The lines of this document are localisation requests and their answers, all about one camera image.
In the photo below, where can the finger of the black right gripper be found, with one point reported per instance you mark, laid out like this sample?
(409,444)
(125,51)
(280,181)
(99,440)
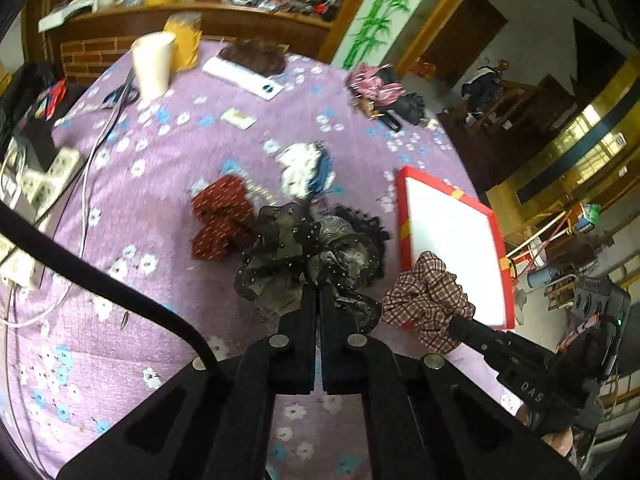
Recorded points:
(480,334)

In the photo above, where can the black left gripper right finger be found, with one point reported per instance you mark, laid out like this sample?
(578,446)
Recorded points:
(344,369)

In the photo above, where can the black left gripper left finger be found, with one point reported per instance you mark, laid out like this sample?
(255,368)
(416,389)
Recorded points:
(294,362)

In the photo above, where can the red plaid scrunchie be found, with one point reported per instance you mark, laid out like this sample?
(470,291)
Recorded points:
(426,298)

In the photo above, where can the black organza scrunchie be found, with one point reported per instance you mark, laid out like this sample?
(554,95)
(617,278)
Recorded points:
(343,248)

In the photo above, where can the dark red polka-dot scrunchie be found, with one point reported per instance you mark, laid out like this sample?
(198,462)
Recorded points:
(227,218)

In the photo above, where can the right hand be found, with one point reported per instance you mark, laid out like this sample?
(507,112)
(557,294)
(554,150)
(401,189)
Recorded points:
(561,442)

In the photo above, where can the red tray box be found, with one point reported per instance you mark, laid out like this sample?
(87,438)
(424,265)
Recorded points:
(436,217)

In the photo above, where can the white printed scrunchie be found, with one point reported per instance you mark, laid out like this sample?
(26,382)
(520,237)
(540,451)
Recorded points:
(299,164)

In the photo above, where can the small white card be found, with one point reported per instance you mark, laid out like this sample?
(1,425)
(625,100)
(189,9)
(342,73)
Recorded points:
(237,119)

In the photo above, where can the white remote control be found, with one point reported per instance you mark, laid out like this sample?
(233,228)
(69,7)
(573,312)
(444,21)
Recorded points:
(242,78)

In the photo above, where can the pink striped cloth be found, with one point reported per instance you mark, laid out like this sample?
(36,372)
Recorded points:
(378,84)

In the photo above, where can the white power strip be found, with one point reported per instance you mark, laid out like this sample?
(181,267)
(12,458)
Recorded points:
(20,268)
(43,189)

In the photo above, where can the brown hair wig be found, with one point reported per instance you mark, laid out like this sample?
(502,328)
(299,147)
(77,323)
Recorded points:
(256,55)

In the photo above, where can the black scissors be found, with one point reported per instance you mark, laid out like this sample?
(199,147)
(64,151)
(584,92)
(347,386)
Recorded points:
(124,95)

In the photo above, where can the white paper cup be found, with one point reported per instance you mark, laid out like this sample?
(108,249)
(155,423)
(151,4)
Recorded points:
(152,55)

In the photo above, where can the black power adapter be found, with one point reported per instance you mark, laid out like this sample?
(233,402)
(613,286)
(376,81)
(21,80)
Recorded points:
(36,139)

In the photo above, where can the yellow plastic jar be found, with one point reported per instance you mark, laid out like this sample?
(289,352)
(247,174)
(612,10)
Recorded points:
(186,26)

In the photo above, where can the wooden counter shelf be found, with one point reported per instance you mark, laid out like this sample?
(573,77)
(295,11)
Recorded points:
(303,34)

